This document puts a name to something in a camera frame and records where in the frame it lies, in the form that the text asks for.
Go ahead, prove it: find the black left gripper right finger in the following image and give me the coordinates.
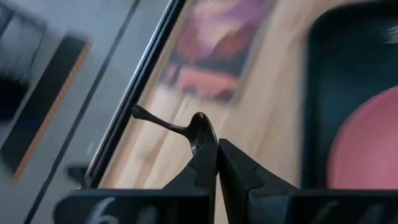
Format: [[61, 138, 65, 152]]
[[218, 138, 398, 224]]

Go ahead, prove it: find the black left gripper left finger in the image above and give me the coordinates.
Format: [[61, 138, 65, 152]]
[[54, 142, 219, 224]]

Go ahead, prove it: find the black spoon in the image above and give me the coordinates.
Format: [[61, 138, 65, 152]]
[[131, 105, 220, 156]]

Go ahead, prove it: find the pink plastic plate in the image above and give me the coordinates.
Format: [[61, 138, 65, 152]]
[[326, 86, 398, 190]]

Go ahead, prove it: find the dark green plastic tray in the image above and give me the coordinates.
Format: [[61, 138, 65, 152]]
[[302, 0, 398, 190]]

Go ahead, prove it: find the black floor tape strip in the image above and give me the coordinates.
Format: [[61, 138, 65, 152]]
[[23, 0, 143, 224]]

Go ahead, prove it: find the red and pink picture mat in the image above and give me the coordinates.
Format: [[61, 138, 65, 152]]
[[158, 0, 277, 103]]

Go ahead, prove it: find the black hazard-striped floor mat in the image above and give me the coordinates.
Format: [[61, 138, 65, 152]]
[[0, 33, 93, 182]]

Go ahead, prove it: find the black frame bracket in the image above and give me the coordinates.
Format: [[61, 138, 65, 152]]
[[64, 166, 90, 187]]

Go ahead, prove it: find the black aluminium table frame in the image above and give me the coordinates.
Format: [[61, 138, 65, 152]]
[[83, 0, 188, 189]]

